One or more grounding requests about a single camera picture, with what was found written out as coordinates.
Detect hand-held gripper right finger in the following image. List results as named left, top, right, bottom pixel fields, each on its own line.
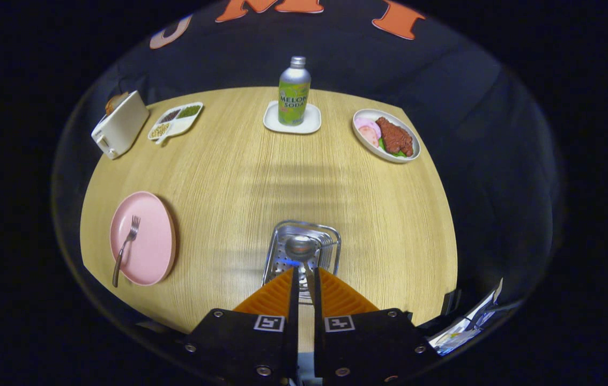
left=313, top=266, right=439, bottom=386

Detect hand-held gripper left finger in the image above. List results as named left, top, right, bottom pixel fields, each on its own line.
left=183, top=266, right=300, bottom=386

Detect wooden handled metal spoon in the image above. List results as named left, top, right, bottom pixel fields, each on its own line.
left=284, top=235, right=318, bottom=306

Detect wooden handled metal fork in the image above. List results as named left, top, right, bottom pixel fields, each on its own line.
left=112, top=215, right=141, bottom=288

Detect pink round plate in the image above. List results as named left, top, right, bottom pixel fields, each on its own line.
left=109, top=191, right=177, bottom=287

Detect green lettuce leaf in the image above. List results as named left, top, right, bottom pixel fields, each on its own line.
left=378, top=138, right=407, bottom=158

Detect white square coaster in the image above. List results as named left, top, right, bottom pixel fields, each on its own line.
left=263, top=101, right=322, bottom=135

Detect pink ham slices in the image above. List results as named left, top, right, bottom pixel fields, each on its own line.
left=354, top=117, right=382, bottom=149

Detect brown fried meat piece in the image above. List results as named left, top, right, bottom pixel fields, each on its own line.
left=375, top=116, right=414, bottom=157

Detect green soda bottle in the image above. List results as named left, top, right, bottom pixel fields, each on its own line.
left=278, top=56, right=312, bottom=127

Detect white oval food plate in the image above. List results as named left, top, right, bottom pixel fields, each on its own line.
left=352, top=108, right=421, bottom=164

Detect white divided snack tray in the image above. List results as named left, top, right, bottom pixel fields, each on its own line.
left=147, top=102, right=204, bottom=145

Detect cream white toaster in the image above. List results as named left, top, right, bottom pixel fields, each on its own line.
left=91, top=90, right=151, bottom=160

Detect toasted bread slice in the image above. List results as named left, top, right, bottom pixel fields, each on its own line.
left=105, top=92, right=130, bottom=116

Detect metal wire cutlery rack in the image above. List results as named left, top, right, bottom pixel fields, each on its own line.
left=262, top=220, right=343, bottom=305

